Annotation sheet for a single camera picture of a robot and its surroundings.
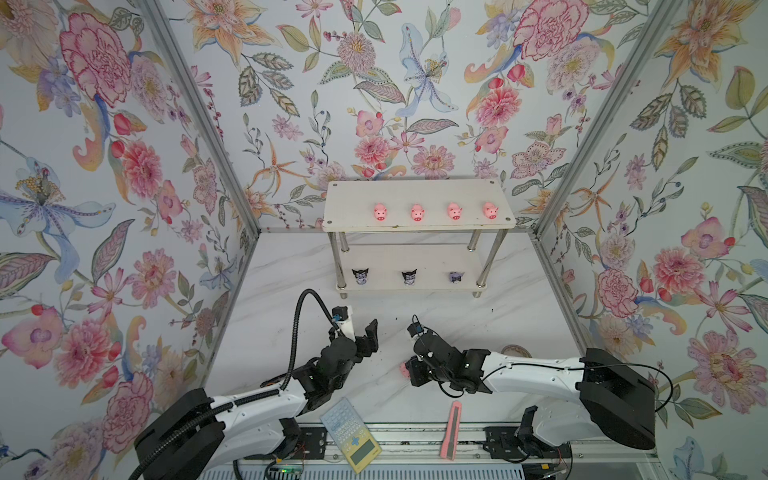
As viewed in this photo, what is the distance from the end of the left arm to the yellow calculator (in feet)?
0.59

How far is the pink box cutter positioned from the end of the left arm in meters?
0.27

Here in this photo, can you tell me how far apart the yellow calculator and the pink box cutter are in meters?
0.16

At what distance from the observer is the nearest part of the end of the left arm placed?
626mm

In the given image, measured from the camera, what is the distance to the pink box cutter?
28.9 inches

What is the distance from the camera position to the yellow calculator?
28.6 inches
